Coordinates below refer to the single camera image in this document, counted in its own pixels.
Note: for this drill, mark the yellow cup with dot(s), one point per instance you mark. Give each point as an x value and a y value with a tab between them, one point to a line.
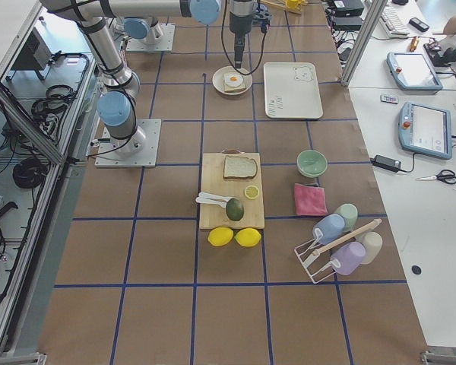
295	6

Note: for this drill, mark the blue cup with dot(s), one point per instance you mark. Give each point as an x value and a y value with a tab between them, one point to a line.
328	229

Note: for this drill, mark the left whole lemon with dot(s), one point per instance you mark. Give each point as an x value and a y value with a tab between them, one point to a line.
220	236

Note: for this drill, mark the lemon slice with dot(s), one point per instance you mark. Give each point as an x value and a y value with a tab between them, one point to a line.
251	192

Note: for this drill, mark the green cup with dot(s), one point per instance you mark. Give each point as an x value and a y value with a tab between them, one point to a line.
349	213

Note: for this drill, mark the cream cup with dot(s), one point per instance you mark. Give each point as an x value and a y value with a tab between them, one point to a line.
372	242

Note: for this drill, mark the lower teach pendant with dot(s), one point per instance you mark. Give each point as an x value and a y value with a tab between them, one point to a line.
425	130

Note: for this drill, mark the cream bear tray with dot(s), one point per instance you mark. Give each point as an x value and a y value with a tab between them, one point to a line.
291	91

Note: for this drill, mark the fried egg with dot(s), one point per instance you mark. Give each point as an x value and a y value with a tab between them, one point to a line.
233	79

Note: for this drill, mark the white plastic knife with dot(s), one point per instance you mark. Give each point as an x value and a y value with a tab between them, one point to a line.
212	199

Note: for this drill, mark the bamboo cutting board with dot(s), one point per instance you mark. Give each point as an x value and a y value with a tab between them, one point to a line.
212	181

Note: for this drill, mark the white bread slice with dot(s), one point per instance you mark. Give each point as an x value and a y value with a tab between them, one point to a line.
239	168

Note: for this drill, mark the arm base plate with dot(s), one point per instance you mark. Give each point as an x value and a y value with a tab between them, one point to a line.
159	39
140	151

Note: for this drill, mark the black scissors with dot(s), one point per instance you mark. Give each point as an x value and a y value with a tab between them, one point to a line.
445	176

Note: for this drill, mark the avocado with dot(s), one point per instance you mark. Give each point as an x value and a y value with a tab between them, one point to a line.
234	209

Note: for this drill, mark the bread slice under egg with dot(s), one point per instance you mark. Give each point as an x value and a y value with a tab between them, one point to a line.
234	89

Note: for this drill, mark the whole lemon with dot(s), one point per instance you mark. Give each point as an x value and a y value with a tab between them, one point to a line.
248	237
220	236

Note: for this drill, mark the upper teach pendant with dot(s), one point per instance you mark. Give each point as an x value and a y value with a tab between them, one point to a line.
413	71

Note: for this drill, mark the pink cloth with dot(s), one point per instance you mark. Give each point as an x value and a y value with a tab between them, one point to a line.
309	200

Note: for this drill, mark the purple cup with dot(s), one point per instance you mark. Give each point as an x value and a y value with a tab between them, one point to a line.
348	258

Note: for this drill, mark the black power adapter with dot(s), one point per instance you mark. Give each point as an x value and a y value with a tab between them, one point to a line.
386	163

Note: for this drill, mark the right whole lemon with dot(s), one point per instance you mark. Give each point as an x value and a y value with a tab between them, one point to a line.
248	237

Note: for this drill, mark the cream round plate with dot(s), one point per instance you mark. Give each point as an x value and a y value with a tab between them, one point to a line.
217	79

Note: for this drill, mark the green bowl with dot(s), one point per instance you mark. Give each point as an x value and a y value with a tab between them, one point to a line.
311	163

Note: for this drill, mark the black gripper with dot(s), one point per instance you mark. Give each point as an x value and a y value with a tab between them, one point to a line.
237	23

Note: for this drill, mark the aluminium frame post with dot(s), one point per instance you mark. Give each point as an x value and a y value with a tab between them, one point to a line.
369	24

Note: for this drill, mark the white keyboard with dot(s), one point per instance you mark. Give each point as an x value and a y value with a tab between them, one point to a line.
392	24

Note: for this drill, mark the teach pendant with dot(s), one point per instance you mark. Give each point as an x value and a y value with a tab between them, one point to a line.
425	130
413	71

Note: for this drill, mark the white wire cup rack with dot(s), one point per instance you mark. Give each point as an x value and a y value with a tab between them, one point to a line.
315	258

